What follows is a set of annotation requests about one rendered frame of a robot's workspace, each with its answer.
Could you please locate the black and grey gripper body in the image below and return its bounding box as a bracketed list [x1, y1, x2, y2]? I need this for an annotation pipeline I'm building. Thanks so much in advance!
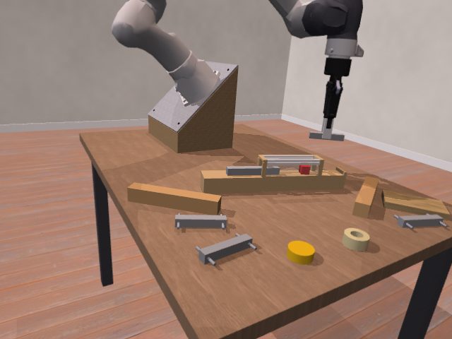
[324, 58, 352, 93]

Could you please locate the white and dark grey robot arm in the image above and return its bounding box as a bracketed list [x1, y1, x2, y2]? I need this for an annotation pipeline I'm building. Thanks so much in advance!
[112, 0, 364, 107]

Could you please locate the grey bar with cross pins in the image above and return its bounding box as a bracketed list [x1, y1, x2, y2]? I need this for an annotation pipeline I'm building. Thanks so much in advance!
[175, 213, 227, 230]
[394, 213, 448, 230]
[196, 233, 257, 266]

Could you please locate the white square stick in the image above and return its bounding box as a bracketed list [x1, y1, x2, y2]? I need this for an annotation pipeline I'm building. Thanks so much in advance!
[309, 131, 345, 141]
[226, 166, 262, 176]

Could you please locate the yellow short cylinder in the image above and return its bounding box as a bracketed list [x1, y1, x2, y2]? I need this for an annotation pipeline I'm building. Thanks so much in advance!
[287, 241, 315, 265]

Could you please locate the beige roll of tape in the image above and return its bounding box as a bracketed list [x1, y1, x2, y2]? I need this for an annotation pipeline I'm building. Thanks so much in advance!
[342, 228, 370, 251]

